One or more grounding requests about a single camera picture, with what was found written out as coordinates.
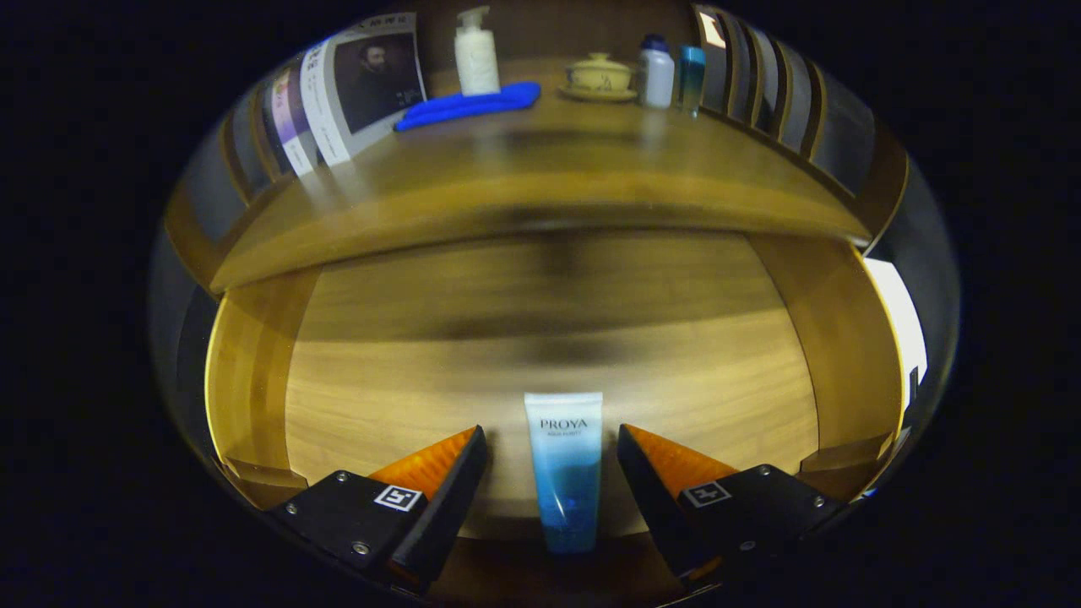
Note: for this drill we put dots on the white pump bottle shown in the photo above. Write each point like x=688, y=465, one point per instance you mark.
x=477, y=63

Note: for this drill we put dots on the purple book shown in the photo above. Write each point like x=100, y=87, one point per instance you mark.
x=291, y=118

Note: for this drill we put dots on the wooden countertop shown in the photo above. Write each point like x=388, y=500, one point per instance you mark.
x=549, y=160

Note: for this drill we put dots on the blue cosmetic tube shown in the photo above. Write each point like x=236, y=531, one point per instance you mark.
x=564, y=473

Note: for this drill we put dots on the blue folded cloth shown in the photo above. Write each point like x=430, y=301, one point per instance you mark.
x=473, y=104

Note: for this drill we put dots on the yellow lidded teacup with saucer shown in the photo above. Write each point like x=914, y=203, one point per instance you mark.
x=600, y=76

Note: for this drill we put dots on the clear teal bottle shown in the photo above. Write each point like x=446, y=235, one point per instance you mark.
x=691, y=80

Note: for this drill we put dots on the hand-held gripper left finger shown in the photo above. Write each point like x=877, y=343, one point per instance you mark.
x=448, y=507

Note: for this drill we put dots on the white book with portrait cover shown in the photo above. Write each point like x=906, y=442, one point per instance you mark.
x=372, y=80

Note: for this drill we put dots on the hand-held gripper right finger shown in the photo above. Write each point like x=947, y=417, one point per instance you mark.
x=654, y=507

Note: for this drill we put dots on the black backdrop cloth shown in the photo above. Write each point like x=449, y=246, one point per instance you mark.
x=933, y=253

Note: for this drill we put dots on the white bottle with blue cap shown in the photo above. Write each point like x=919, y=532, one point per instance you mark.
x=656, y=80

